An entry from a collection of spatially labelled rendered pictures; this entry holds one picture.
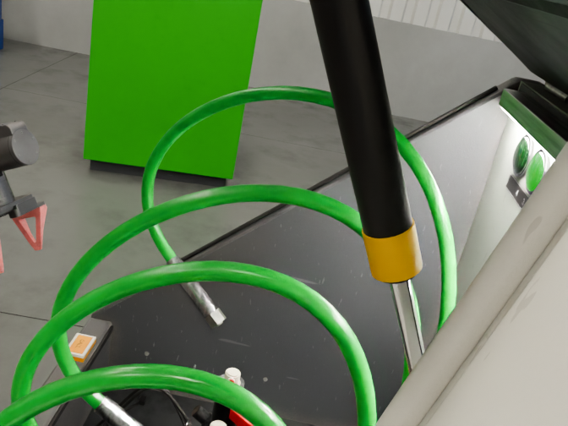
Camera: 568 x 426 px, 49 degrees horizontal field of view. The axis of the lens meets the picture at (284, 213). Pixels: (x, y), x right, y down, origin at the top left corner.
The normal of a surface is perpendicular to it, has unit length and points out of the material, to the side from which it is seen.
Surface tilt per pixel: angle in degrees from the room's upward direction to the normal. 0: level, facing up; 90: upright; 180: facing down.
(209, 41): 90
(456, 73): 90
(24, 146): 63
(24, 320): 0
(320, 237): 90
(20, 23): 90
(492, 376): 76
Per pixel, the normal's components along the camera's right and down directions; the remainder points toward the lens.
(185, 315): -0.09, 0.38
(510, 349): -0.90, -0.42
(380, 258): -0.51, 0.47
